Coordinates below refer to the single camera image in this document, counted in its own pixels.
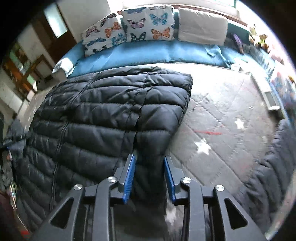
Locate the white remote box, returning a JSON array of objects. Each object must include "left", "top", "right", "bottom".
[{"left": 251, "top": 74, "right": 280, "bottom": 111}]

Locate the colourful printed bag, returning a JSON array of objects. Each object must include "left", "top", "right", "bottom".
[{"left": 270, "top": 69, "right": 295, "bottom": 118}]

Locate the brown teddy bear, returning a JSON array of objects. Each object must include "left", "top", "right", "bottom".
[{"left": 249, "top": 25, "right": 269, "bottom": 53}]

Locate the butterfly pillow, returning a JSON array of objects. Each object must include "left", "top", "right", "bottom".
[
  {"left": 81, "top": 13, "right": 126, "bottom": 57},
  {"left": 121, "top": 5, "right": 175, "bottom": 42}
]

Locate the plain white pillow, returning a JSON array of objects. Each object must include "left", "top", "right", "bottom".
[{"left": 178, "top": 8, "right": 228, "bottom": 45}]

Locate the dark wooden door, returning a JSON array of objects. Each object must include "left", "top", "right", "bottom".
[{"left": 32, "top": 2, "right": 77, "bottom": 63}]

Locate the right butterfly pillow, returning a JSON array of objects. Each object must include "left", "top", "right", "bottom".
[{"left": 121, "top": 5, "right": 175, "bottom": 42}]

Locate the wooden display cabinet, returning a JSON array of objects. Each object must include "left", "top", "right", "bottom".
[{"left": 2, "top": 42, "right": 46, "bottom": 96}]

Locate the black puffer down jacket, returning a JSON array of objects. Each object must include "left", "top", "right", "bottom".
[{"left": 10, "top": 67, "right": 193, "bottom": 232}]

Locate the left butterfly pillow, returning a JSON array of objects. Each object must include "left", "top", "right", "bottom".
[{"left": 81, "top": 13, "right": 126, "bottom": 57}]

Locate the blue bed headboard cushion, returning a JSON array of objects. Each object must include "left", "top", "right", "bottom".
[{"left": 52, "top": 11, "right": 278, "bottom": 79}]

